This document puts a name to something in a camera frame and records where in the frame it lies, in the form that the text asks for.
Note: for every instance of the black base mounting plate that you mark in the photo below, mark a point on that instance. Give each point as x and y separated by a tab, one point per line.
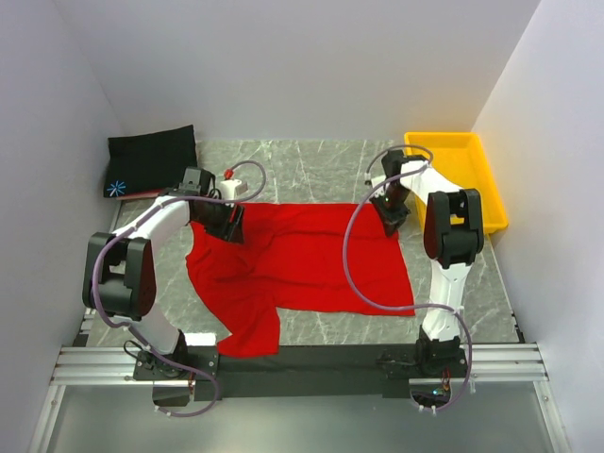
299	371

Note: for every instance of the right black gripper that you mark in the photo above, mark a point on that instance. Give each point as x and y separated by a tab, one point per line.
391	220

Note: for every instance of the red t shirt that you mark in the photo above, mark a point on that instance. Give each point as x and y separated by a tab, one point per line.
295	257

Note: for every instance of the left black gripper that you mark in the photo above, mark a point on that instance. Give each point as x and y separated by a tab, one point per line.
232	231

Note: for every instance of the yellow plastic bin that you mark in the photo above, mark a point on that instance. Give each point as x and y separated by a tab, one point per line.
460	157

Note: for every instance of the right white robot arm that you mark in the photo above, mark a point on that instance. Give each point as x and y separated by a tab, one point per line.
453	237

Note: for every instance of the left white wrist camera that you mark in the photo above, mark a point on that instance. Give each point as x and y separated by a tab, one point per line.
232	190

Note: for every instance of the folded black t shirt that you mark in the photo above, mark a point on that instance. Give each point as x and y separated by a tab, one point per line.
149	163

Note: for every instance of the aluminium frame rail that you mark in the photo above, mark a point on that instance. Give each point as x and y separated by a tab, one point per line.
107	366

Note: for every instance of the folded pink t shirt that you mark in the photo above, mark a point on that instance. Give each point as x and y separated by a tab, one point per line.
139	196

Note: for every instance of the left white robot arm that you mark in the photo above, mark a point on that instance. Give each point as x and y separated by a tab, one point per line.
120	275

